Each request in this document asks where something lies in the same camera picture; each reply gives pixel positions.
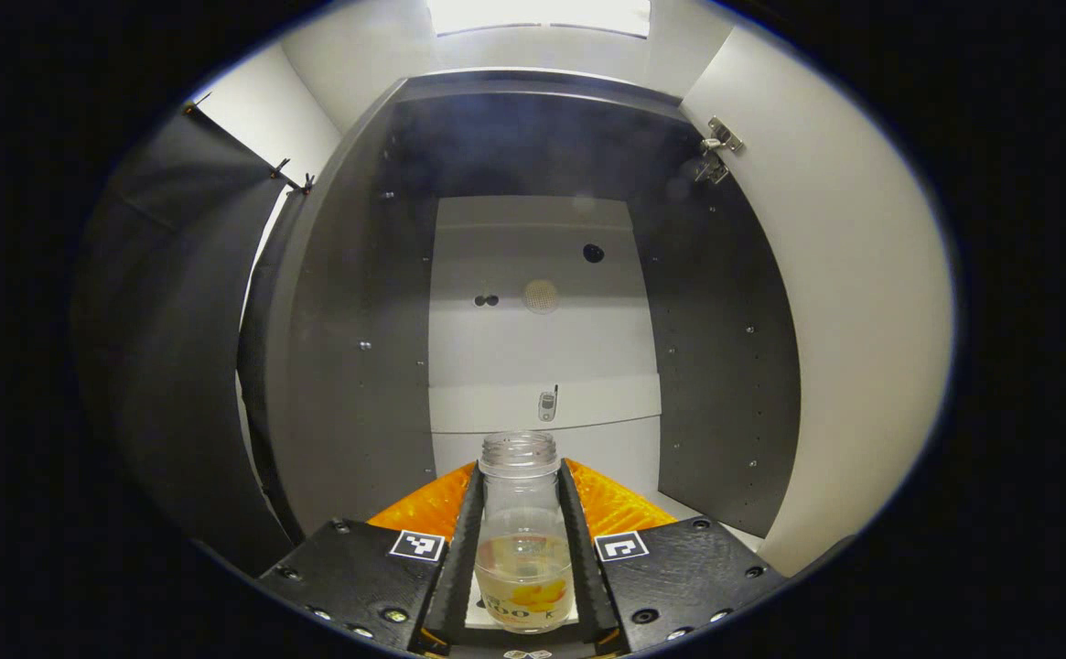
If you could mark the dark grey cabinet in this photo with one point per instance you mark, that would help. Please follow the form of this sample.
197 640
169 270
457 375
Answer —
359 320

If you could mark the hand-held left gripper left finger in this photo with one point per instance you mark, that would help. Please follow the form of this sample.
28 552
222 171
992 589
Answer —
359 577

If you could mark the clear glass bottle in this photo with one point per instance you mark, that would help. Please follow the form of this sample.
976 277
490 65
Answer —
523 531

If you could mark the black backdrop cloth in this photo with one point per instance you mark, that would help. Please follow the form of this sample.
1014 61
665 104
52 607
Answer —
176 320

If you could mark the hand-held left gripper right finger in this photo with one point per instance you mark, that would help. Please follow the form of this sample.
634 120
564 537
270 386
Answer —
679 577

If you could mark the ceiling light panel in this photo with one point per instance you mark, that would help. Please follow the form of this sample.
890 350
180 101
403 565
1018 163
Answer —
537 14

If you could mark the silver door hinge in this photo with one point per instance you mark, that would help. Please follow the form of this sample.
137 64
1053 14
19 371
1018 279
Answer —
720 137

